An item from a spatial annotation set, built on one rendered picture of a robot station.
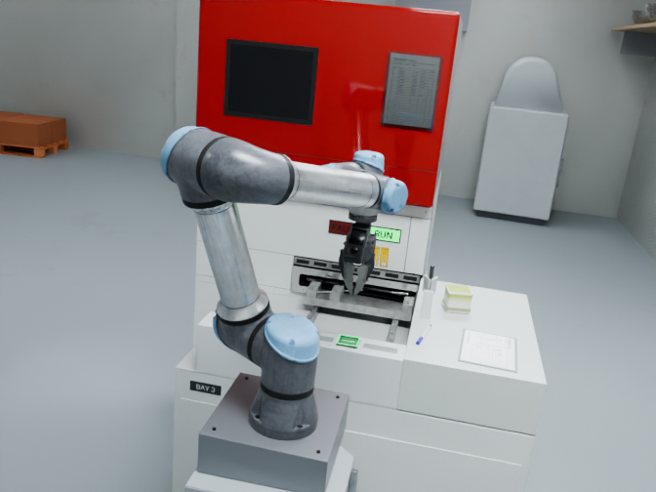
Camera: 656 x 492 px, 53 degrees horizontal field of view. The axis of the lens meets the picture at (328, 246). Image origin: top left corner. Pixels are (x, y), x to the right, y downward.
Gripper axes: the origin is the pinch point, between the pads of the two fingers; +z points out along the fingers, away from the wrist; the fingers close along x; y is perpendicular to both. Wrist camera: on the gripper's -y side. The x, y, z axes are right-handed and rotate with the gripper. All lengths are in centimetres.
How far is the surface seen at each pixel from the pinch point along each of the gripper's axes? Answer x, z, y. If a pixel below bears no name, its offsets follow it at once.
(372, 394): -8.4, 25.8, -4.0
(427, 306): -18.7, 10.0, 23.4
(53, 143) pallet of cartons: 467, 98, 584
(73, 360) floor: 156, 111, 123
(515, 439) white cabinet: -46, 31, -4
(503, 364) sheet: -39.8, 13.9, 2.0
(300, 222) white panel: 28, 1, 59
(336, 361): 1.9, 18.3, -4.0
